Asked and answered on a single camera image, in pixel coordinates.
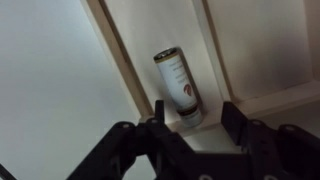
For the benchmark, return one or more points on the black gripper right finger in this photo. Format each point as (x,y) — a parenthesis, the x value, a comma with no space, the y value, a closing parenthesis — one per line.
(280,150)

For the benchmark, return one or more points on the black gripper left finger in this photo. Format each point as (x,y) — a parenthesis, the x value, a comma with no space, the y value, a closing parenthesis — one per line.
(133,150)

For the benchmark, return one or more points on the small white bottle brown label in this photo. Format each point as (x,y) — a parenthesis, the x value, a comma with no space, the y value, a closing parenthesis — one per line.
(178,83)

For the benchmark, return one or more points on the light wooden frame tray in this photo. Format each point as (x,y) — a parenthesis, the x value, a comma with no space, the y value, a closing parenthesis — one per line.
(260,46)

